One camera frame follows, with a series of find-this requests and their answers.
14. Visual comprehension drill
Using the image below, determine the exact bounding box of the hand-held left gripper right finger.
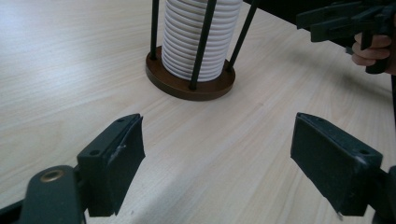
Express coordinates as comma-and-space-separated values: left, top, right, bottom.
290, 112, 384, 217

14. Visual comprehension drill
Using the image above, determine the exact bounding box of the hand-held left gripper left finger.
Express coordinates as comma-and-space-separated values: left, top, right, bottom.
77, 113, 147, 218

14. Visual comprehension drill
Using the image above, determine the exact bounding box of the stack of white paper cups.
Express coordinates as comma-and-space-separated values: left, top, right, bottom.
161, 0, 244, 83

